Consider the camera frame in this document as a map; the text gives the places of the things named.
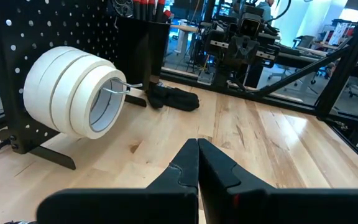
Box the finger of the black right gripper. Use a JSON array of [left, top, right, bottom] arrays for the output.
[[232, 35, 247, 63], [246, 35, 260, 63]]

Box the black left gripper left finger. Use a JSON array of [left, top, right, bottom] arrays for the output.
[[36, 138, 200, 224]]

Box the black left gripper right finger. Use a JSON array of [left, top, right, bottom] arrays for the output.
[[197, 138, 358, 224]]

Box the white masking tape roll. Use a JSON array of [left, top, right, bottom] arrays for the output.
[[69, 64, 128, 140], [50, 54, 115, 138], [22, 45, 78, 124], [37, 49, 90, 133]]

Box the person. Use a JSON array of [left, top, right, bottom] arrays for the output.
[[255, 0, 275, 23]]

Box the wooden desk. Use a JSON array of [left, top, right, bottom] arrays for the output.
[[169, 24, 200, 57]]

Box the black work glove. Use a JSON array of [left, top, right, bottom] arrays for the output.
[[147, 81, 201, 113]]

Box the black pegboard tool bin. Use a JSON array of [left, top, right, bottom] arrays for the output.
[[116, 15, 172, 91]]

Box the black metal pegboard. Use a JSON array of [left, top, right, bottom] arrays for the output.
[[0, 0, 172, 171]]

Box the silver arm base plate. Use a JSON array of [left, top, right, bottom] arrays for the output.
[[196, 71, 214, 86]]

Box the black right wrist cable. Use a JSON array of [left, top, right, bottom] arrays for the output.
[[265, 0, 293, 24]]

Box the silver wire loop hook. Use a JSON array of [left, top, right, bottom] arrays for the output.
[[101, 78, 144, 96]]

